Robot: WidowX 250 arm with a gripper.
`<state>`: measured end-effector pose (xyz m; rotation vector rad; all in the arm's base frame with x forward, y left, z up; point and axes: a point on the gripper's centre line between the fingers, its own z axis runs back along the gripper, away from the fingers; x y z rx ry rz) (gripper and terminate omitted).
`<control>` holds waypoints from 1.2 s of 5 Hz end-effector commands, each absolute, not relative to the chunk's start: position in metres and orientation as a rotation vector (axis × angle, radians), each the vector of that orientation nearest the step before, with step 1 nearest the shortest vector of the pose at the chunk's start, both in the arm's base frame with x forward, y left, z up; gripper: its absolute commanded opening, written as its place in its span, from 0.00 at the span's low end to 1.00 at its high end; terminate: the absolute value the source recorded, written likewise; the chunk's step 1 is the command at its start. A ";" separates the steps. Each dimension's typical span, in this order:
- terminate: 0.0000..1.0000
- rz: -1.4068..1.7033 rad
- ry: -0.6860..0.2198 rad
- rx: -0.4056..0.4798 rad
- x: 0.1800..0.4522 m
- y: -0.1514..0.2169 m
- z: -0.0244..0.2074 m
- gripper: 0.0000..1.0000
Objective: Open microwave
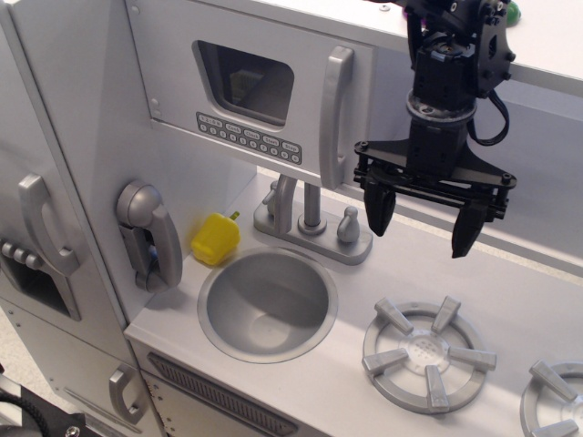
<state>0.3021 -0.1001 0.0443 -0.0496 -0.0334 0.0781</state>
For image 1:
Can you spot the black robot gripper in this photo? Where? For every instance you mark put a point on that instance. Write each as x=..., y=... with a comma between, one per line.
x=436, y=164

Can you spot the grey toy microwave door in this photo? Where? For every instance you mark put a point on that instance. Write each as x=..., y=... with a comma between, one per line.
x=247, y=82

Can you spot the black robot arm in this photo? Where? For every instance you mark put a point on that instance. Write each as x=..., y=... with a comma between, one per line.
x=459, y=54

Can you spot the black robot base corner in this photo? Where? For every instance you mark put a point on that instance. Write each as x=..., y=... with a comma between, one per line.
x=23, y=413

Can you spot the silver toy faucet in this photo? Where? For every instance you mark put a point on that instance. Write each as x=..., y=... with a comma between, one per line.
x=305, y=223

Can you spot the silver left stove burner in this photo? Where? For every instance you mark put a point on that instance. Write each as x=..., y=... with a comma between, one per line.
x=425, y=357

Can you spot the silver stove burner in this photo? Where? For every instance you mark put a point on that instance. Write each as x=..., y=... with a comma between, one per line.
x=425, y=357
x=551, y=404

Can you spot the round silver toy sink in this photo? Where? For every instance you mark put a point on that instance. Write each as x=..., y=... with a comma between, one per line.
x=268, y=305

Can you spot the yellow toy bell pepper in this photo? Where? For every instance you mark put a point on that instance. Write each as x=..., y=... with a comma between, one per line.
x=218, y=236

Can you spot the purple toy eggplant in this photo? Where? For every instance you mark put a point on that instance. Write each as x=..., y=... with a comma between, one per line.
x=513, y=14

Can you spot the silver right stove burner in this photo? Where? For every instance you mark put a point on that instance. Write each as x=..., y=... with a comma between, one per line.
x=551, y=404

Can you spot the dark grey oven vent panel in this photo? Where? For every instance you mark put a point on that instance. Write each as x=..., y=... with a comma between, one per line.
x=225, y=400

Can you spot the grey fridge ice dispenser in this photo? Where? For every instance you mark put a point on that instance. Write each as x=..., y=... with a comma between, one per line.
x=30, y=275

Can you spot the silver toy wall phone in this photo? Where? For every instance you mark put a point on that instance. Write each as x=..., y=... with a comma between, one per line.
x=150, y=237

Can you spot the silver lower fridge handle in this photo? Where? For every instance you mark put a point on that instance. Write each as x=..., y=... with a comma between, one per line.
x=126, y=399

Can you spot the silver fridge handle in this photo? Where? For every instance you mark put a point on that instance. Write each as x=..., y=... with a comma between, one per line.
x=126, y=399
x=34, y=195

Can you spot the silver upper fridge handle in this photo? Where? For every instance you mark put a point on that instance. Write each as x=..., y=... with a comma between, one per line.
x=34, y=195

